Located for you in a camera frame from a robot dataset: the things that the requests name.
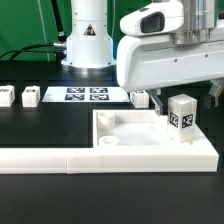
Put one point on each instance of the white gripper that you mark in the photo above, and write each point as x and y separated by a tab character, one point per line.
154	62

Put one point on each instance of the white L-shaped obstacle fence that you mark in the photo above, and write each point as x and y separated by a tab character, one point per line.
108	158

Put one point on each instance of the white marker base sheet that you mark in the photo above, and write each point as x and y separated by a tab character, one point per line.
85	94

